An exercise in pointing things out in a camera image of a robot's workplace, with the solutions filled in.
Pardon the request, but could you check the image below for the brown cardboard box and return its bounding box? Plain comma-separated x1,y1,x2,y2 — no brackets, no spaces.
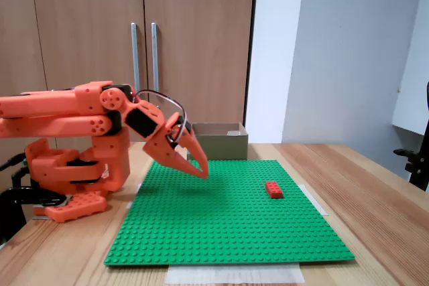
186,122,249,161

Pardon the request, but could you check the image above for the green lego baseplate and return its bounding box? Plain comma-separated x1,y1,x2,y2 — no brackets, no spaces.
103,159,356,267

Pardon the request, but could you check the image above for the red lego block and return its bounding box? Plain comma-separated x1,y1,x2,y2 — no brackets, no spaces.
265,181,284,199

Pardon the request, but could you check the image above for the short masking tape strip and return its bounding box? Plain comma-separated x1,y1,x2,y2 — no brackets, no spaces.
125,184,143,210
301,184,329,217

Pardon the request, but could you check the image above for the wooden cabinet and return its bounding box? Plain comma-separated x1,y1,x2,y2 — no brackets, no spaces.
0,0,259,166

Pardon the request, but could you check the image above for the long masking tape strip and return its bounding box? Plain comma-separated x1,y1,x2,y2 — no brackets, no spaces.
166,263,306,285

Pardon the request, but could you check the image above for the black table clamp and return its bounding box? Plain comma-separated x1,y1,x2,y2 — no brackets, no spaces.
0,185,70,246

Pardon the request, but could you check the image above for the black stand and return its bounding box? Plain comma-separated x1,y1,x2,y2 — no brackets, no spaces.
393,80,429,193

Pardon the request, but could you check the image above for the gripper servo cable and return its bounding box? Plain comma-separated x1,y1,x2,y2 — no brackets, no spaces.
133,89,187,143

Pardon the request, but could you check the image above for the metal cabinet handle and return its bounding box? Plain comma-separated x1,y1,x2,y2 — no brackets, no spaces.
131,22,141,92
151,22,161,93

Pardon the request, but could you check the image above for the black power cable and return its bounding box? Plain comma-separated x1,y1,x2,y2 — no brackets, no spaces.
0,153,27,171

